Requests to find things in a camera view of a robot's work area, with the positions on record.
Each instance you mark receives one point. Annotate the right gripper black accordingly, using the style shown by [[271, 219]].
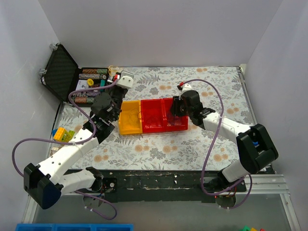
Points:
[[175, 109]]

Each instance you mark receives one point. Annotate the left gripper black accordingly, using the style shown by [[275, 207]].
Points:
[[116, 89]]

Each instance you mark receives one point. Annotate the red plastic bin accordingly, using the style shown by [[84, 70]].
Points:
[[152, 116], [174, 123]]

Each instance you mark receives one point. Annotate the yellow plastic bin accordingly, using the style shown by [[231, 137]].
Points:
[[130, 122]]

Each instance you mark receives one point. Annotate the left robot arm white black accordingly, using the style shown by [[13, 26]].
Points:
[[47, 181]]

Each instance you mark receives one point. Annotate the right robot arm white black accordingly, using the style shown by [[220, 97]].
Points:
[[255, 147]]

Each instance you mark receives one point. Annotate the black poker chip case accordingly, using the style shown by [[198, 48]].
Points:
[[62, 75]]

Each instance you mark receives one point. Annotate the yellow toy brick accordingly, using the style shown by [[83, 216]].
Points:
[[62, 135]]

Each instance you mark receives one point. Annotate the small white red toy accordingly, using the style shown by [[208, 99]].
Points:
[[54, 150]]

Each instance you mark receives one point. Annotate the green red toy blocks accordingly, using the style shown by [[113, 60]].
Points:
[[247, 228]]

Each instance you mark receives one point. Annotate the blue plastic tray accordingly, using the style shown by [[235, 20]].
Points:
[[74, 227]]

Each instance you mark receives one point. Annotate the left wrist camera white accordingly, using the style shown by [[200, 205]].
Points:
[[125, 80]]

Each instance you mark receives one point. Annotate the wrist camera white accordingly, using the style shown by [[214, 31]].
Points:
[[183, 87], [125, 80]]

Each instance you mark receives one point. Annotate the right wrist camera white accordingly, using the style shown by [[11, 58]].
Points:
[[183, 87]]

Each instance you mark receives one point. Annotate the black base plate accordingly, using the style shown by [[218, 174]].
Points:
[[151, 186]]

